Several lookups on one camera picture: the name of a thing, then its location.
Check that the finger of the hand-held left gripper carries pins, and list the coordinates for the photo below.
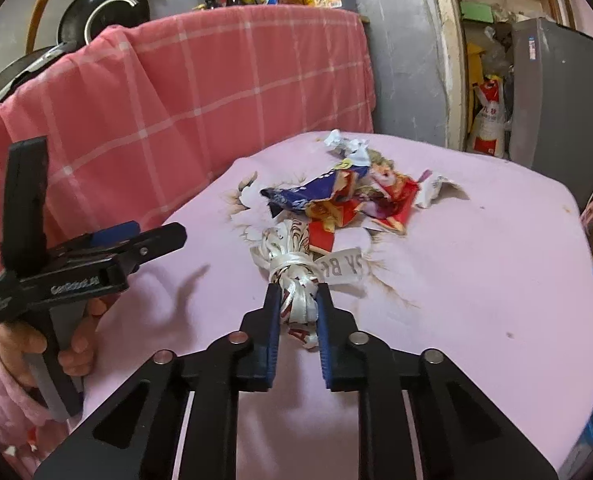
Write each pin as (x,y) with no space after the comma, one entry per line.
(161,240)
(119,232)

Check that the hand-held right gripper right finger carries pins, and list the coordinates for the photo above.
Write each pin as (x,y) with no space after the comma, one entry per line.
(326,350)

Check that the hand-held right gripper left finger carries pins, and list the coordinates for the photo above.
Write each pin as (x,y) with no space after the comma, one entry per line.
(272,332)

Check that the white ribbon bundle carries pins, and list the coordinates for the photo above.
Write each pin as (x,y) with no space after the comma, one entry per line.
(289,265)

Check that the pile of snack wrappers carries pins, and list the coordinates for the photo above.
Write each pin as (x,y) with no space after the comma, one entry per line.
(326,190)

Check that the person's left hand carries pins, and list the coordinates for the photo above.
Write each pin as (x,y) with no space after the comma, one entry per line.
(79,345)

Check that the pink checked cloth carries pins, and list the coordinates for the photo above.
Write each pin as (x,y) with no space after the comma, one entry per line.
(201,85)

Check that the pink printed tablecloth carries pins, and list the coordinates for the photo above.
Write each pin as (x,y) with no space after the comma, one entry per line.
(476,285)

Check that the black wok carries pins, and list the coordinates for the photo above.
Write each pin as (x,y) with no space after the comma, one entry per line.
(16,75)

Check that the black frying pan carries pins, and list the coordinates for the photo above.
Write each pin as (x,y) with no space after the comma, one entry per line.
(106,5)

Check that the white and red sack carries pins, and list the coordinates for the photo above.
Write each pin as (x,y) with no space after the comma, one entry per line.
(489,130)

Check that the yellow plastic bag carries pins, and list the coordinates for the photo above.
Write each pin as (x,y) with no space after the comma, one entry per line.
(475,75)

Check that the grey washing machine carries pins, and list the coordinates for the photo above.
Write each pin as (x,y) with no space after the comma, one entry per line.
(551,110)

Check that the green box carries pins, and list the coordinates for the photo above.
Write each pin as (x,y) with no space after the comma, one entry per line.
(476,12)

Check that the wooden door frame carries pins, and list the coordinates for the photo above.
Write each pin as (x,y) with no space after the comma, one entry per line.
(449,60)

